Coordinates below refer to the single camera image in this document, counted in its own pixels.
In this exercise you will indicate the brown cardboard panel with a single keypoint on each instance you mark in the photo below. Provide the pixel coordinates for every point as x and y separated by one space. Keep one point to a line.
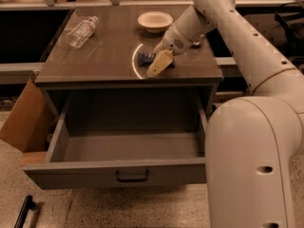
29 122

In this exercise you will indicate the black bar on floor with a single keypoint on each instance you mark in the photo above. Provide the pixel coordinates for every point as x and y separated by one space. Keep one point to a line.
28 204

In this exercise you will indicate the dark chair at right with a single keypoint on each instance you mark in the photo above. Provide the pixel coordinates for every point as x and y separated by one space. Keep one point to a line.
291 17

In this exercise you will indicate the clear plastic water bottle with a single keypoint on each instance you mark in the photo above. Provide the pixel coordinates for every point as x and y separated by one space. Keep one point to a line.
78 36

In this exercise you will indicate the blue rxbar wrapper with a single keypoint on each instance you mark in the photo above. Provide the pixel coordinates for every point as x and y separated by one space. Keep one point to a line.
146 59

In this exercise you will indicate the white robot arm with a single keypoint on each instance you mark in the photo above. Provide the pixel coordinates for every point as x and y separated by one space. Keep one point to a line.
249 140

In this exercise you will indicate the black drawer handle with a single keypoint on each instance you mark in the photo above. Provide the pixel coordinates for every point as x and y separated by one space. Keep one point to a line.
132 178

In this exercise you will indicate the open grey top drawer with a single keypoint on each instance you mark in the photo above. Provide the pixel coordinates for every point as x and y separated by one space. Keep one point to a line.
87 150

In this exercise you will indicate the grey cabinet counter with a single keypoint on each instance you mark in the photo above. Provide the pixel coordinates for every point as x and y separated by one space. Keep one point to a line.
106 77

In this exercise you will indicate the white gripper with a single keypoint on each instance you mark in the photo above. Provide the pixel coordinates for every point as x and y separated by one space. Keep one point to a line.
172 43

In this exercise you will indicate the white bowl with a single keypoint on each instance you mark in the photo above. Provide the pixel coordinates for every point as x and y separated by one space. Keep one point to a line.
155 21

